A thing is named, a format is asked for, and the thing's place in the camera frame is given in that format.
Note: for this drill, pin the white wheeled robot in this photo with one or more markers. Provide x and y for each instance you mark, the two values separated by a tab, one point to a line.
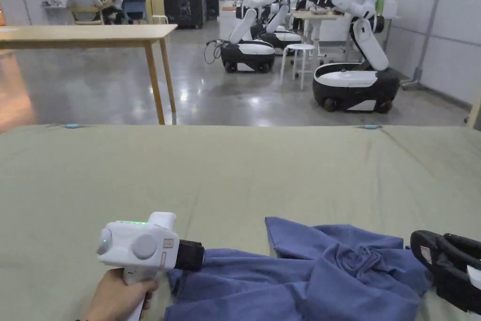
281	37
248	52
357	80

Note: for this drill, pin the small blue sheet clip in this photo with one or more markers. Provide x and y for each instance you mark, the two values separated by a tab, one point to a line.
371	126
73	126

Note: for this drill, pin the bed with pale green sheet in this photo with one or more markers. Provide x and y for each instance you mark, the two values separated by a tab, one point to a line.
225	170

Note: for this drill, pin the wooden post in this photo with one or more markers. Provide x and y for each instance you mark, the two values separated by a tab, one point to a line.
475	110

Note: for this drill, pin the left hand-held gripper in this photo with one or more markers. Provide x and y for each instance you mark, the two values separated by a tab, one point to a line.
124	245

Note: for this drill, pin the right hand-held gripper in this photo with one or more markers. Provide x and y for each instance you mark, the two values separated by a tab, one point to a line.
475	276

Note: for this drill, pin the person's left hand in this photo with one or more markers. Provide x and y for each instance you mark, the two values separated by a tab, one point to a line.
111	294

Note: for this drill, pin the dark blue shirt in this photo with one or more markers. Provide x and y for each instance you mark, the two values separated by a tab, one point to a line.
300	287

